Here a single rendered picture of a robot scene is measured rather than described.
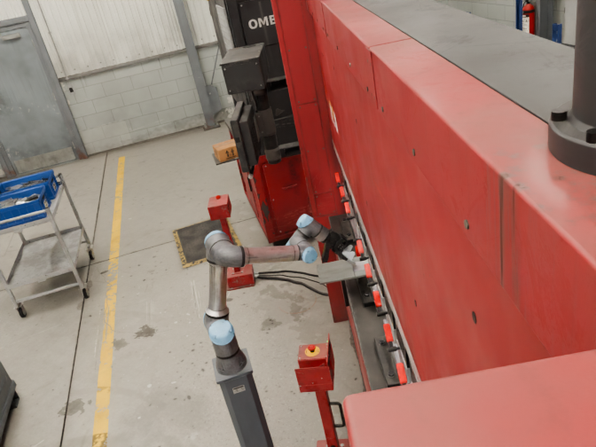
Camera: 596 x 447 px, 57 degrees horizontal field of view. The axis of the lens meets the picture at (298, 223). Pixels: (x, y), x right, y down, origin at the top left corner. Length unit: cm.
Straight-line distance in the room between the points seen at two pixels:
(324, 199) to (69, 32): 644
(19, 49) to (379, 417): 922
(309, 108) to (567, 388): 311
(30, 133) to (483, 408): 947
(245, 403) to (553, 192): 244
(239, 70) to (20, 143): 664
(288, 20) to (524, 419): 305
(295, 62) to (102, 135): 659
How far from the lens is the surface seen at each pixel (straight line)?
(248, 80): 348
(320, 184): 355
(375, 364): 246
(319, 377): 263
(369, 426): 32
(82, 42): 932
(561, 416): 33
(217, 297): 268
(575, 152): 58
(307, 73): 333
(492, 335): 80
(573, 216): 50
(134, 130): 955
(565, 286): 50
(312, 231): 267
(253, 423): 295
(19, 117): 963
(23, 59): 944
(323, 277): 281
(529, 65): 96
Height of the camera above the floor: 254
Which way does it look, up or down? 27 degrees down
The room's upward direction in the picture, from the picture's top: 12 degrees counter-clockwise
